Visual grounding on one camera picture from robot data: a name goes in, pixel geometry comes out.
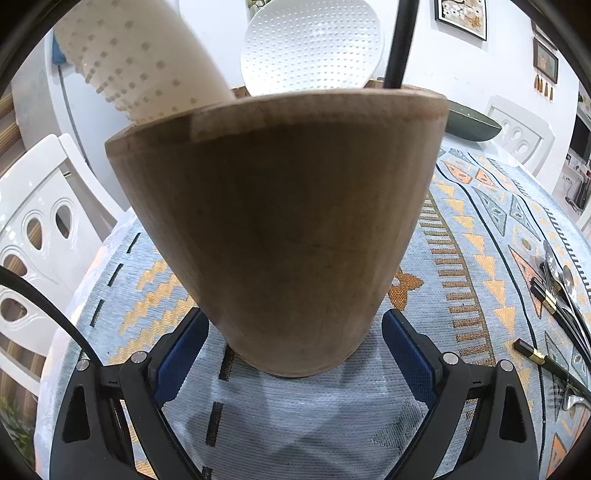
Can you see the small framed picture with tassels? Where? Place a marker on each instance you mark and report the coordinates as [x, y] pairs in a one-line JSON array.
[[545, 60]]

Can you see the patterned blue tablecloth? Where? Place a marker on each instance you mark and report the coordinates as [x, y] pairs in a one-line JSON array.
[[286, 415]]

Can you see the silver fork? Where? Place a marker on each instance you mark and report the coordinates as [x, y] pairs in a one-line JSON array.
[[572, 400]]

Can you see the dark green bowl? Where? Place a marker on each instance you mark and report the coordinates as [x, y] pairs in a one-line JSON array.
[[471, 122]]

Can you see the white refrigerator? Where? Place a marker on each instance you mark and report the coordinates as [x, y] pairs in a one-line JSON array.
[[41, 106]]

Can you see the blue fridge cover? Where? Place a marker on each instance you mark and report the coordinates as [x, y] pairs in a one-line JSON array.
[[57, 50]]

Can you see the wooden utensil holder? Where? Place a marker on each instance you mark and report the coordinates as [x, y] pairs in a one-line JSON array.
[[277, 221]]

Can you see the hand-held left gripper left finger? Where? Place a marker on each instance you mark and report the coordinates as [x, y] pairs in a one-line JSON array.
[[178, 364]]

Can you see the floral wall picture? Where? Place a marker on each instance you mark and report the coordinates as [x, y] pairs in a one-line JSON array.
[[461, 18]]

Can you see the green potted plant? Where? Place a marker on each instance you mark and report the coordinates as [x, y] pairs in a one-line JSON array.
[[16, 429]]

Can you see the black chopstick gold band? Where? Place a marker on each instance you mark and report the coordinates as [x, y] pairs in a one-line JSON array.
[[561, 318], [524, 347], [539, 290], [399, 46]]

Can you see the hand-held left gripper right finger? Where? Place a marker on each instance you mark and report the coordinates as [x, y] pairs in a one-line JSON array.
[[411, 364]]

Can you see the silver spoon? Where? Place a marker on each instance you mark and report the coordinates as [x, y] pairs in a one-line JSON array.
[[569, 281], [548, 254]]

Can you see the white dining chair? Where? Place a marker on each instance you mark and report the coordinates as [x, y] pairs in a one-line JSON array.
[[498, 113], [27, 184]]

